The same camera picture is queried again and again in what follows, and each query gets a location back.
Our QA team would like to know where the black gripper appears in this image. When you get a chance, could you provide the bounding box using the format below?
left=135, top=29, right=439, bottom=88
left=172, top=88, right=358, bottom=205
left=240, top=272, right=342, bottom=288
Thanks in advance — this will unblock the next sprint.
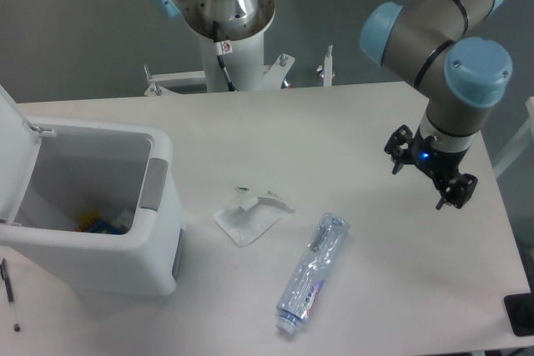
left=384, top=124, right=478, bottom=210

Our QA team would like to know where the white frame at right edge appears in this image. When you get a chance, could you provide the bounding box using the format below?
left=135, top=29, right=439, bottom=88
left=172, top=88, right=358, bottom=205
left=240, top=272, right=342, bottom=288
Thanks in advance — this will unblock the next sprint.
left=493, top=97, right=533, bottom=178

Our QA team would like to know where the white open trash can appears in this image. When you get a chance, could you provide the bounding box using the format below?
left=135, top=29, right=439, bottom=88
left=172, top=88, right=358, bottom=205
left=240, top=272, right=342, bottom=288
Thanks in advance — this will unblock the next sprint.
left=1, top=92, right=185, bottom=296

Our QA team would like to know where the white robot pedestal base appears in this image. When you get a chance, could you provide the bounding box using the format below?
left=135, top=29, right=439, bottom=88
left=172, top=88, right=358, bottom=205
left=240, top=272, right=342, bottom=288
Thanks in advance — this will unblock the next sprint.
left=144, top=0, right=295, bottom=96

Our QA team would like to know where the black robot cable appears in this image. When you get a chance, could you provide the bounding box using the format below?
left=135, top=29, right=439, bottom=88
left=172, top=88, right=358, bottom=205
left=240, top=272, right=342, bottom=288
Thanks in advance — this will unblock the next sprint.
left=211, top=19, right=237, bottom=93

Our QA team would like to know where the black and white pen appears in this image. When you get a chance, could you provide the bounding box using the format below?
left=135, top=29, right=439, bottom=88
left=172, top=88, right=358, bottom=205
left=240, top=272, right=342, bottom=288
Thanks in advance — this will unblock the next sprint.
left=1, top=258, right=22, bottom=333

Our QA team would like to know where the crushed clear plastic bottle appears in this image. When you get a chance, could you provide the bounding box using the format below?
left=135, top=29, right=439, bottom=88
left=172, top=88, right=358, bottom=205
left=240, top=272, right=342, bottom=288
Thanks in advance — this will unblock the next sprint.
left=276, top=213, right=350, bottom=336

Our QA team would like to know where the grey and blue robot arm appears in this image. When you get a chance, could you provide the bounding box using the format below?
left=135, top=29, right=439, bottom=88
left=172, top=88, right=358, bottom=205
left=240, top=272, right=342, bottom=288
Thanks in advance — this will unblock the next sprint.
left=152, top=0, right=513, bottom=208

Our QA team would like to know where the black device at table edge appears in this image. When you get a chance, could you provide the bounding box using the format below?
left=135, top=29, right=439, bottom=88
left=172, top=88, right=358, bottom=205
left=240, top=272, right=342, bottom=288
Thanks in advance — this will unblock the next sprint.
left=504, top=293, right=533, bottom=337

